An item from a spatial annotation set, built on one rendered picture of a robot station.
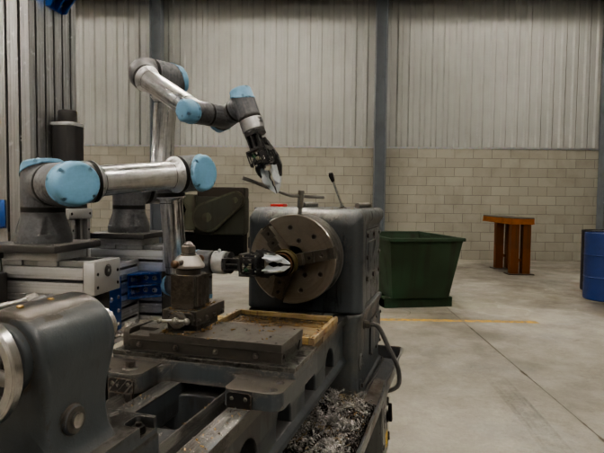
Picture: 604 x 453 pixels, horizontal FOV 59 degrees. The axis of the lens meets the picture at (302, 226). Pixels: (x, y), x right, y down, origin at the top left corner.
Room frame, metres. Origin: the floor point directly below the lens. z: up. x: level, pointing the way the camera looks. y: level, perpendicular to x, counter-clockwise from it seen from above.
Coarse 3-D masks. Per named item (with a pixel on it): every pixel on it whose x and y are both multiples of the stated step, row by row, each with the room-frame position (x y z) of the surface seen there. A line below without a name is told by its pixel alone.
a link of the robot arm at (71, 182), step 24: (48, 168) 1.40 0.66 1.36; (72, 168) 1.37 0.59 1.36; (96, 168) 1.44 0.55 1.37; (120, 168) 1.51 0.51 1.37; (144, 168) 1.57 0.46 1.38; (168, 168) 1.63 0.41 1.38; (192, 168) 1.66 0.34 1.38; (216, 168) 1.75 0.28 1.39; (48, 192) 1.37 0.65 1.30; (72, 192) 1.37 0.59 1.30; (96, 192) 1.41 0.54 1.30; (120, 192) 1.52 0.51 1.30
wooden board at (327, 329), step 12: (240, 312) 1.84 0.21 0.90; (252, 312) 1.83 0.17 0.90; (264, 312) 1.82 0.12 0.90; (276, 312) 1.81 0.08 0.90; (276, 324) 1.71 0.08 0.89; (288, 324) 1.71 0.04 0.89; (300, 324) 1.71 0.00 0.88; (312, 324) 1.71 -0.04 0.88; (324, 324) 1.63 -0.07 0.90; (336, 324) 1.75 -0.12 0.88; (312, 336) 1.49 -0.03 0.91; (324, 336) 1.59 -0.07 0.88
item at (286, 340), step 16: (144, 320) 1.39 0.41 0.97; (128, 336) 1.30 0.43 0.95; (144, 336) 1.26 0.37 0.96; (160, 336) 1.25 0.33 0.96; (176, 336) 1.24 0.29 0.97; (192, 336) 1.23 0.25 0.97; (208, 336) 1.23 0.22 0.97; (224, 336) 1.23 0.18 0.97; (240, 336) 1.23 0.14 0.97; (256, 336) 1.23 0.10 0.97; (272, 336) 1.24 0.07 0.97; (288, 336) 1.24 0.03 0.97; (176, 352) 1.24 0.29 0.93; (192, 352) 1.23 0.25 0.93; (208, 352) 1.22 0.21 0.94; (224, 352) 1.21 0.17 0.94; (240, 352) 1.19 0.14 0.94; (256, 352) 1.18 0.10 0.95; (272, 352) 1.17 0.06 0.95; (288, 352) 1.21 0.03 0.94
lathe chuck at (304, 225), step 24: (288, 216) 1.87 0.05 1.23; (312, 216) 1.92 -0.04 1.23; (264, 240) 1.89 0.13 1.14; (288, 240) 1.87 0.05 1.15; (312, 240) 1.84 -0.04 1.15; (336, 240) 1.88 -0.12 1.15; (264, 264) 1.89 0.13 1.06; (312, 264) 1.84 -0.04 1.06; (336, 264) 1.82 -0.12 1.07; (264, 288) 1.89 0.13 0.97; (288, 288) 1.87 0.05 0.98; (312, 288) 1.84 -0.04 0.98
